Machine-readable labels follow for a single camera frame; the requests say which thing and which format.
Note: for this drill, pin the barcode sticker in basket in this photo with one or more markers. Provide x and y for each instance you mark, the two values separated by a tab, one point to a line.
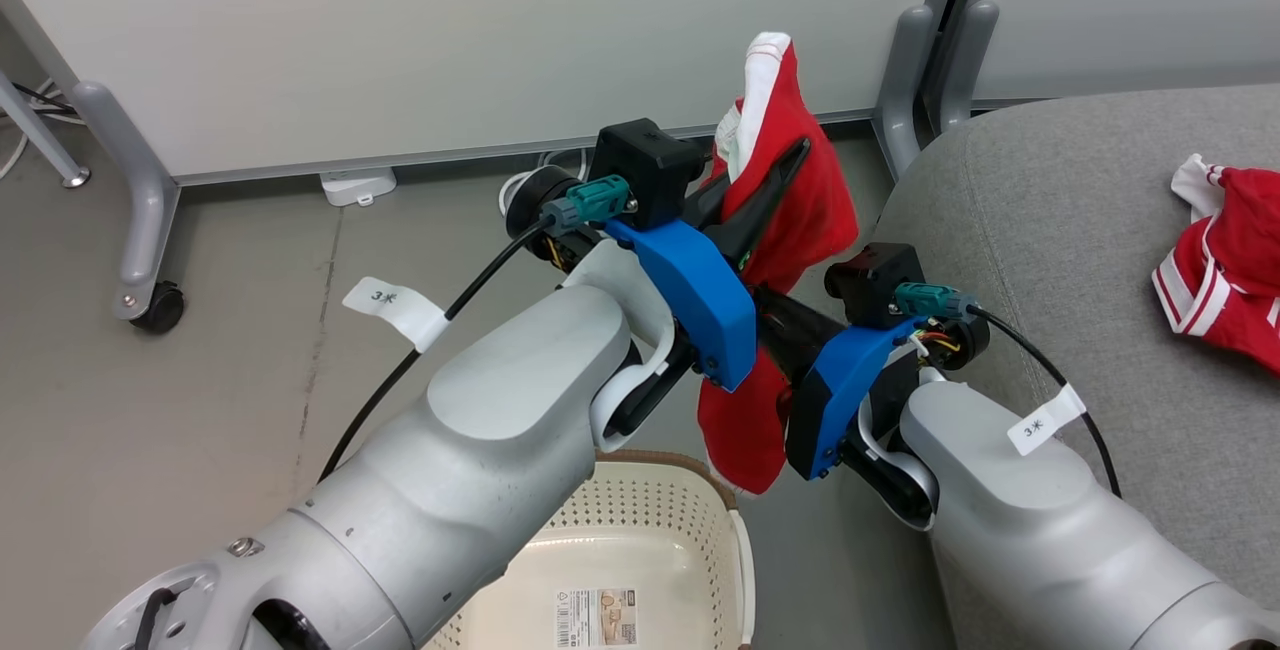
595	618

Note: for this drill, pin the narrow white partition panel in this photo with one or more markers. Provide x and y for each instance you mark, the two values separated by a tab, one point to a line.
1130	10

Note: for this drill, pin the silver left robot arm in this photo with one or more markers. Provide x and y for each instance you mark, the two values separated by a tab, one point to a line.
480	450

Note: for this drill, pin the white power strip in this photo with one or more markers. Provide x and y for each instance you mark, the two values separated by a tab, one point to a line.
358	187

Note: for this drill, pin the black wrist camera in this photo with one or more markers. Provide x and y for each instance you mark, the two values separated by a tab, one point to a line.
870	275
645	165

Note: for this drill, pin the black caster wheel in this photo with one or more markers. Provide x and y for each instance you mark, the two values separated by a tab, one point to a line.
160	310

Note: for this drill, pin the grey fabric sofa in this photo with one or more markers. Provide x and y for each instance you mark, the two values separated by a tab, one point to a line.
1080	230

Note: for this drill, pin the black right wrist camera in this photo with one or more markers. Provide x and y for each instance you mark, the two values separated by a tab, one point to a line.
870	275

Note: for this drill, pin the grey metal table leg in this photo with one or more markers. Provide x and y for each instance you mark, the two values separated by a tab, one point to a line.
40	135

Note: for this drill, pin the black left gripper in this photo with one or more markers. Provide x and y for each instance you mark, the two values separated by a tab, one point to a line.
725	225

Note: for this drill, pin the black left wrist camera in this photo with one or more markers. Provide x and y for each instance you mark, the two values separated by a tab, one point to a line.
645	165

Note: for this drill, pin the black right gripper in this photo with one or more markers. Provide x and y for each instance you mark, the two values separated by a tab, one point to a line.
800	335

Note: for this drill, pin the wide white partition panel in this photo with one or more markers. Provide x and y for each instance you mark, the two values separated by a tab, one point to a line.
400	40

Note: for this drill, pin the cream perforated laundry basket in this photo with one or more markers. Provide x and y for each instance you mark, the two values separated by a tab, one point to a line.
640	550

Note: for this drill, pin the grey partition foot with caster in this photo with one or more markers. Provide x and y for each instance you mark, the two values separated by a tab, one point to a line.
135	200

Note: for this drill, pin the red jacket with white stripes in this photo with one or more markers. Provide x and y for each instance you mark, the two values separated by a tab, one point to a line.
1240	260

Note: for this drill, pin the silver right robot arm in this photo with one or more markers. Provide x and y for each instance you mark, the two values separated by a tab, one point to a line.
1010	510

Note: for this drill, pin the blue left camera mount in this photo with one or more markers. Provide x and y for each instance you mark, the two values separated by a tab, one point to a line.
700	300

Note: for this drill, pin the red garment with white collar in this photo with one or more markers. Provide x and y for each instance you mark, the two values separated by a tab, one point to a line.
815	200

